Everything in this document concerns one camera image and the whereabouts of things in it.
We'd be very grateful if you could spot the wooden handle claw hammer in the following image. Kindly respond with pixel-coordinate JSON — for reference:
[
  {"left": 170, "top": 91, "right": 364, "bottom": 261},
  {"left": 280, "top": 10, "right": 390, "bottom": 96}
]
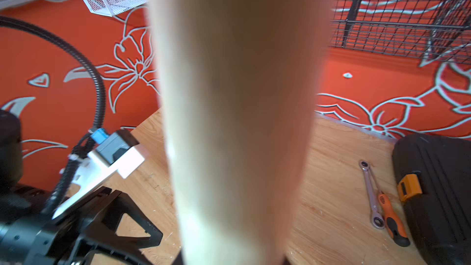
[{"left": 148, "top": 0, "right": 333, "bottom": 265}]

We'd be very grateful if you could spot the orange black screwdriver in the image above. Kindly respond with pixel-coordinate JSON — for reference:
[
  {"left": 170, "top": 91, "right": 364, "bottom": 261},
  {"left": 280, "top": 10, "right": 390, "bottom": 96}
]
[{"left": 370, "top": 168, "right": 410, "bottom": 247}]

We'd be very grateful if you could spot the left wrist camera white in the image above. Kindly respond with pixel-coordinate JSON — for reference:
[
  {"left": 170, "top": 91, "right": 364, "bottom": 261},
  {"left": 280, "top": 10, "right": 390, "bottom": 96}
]
[{"left": 52, "top": 128, "right": 148, "bottom": 219}]

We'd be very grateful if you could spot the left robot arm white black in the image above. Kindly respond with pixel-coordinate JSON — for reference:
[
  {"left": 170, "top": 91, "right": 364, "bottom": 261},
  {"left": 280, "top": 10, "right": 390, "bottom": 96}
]
[{"left": 1, "top": 9, "right": 159, "bottom": 190}]

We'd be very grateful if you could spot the black wire basket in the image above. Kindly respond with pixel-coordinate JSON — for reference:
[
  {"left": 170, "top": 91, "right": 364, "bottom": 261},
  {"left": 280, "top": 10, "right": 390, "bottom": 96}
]
[{"left": 330, "top": 0, "right": 471, "bottom": 65}]

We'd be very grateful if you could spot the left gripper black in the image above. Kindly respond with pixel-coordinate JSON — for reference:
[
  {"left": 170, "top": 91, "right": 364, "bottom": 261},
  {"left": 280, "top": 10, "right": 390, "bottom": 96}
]
[{"left": 22, "top": 187, "right": 163, "bottom": 265}]

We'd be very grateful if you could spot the black plastic tool case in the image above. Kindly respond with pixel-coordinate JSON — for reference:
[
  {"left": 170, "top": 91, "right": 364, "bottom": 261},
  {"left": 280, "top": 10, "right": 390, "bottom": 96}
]
[{"left": 392, "top": 134, "right": 471, "bottom": 265}]

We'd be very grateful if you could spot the silver ratchet wrench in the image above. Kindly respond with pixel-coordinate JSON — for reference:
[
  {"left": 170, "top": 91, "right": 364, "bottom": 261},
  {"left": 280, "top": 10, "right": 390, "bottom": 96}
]
[{"left": 359, "top": 160, "right": 385, "bottom": 229}]

